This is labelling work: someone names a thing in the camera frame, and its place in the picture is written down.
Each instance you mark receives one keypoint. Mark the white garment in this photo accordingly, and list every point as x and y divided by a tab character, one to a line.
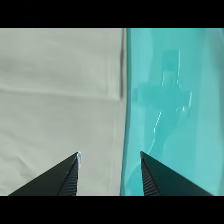
56	93

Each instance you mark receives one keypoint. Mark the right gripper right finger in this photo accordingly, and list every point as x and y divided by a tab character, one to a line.
160	178

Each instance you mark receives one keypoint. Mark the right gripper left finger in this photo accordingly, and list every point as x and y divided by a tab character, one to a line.
60	178

